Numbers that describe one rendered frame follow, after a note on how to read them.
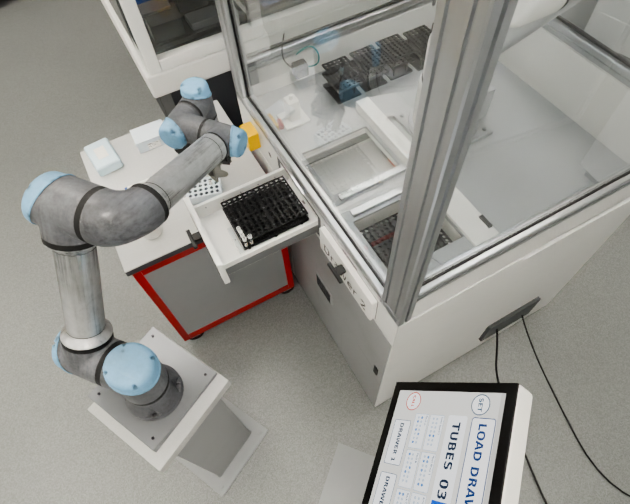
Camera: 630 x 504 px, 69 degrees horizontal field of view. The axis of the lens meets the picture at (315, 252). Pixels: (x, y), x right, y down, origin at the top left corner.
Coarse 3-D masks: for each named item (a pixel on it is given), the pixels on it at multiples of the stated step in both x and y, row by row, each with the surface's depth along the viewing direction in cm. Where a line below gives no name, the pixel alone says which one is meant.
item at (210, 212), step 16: (272, 176) 152; (288, 176) 156; (224, 192) 148; (240, 192) 150; (208, 208) 148; (208, 224) 148; (224, 224) 148; (304, 224) 140; (224, 240) 145; (272, 240) 137; (288, 240) 140; (224, 256) 142; (240, 256) 135; (256, 256) 138
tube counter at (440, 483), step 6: (438, 480) 83; (444, 480) 82; (450, 480) 81; (438, 486) 83; (444, 486) 82; (450, 486) 81; (432, 492) 83; (438, 492) 82; (444, 492) 81; (450, 492) 80; (432, 498) 82; (438, 498) 81; (444, 498) 80; (450, 498) 79
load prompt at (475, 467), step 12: (480, 420) 84; (492, 420) 82; (480, 432) 82; (492, 432) 80; (468, 444) 83; (480, 444) 81; (492, 444) 79; (468, 456) 81; (480, 456) 80; (468, 468) 80; (480, 468) 78; (468, 480) 79; (480, 480) 77; (468, 492) 78; (480, 492) 76
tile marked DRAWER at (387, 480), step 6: (384, 474) 94; (390, 474) 92; (396, 474) 91; (378, 480) 94; (384, 480) 93; (390, 480) 92; (378, 486) 93; (384, 486) 92; (390, 486) 91; (378, 492) 92; (384, 492) 91; (390, 492) 90; (378, 498) 91; (384, 498) 90; (390, 498) 89
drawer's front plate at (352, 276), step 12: (324, 228) 134; (324, 240) 136; (324, 252) 142; (336, 252) 130; (348, 264) 128; (348, 276) 130; (348, 288) 135; (360, 288) 124; (360, 300) 129; (372, 300) 122; (372, 312) 126
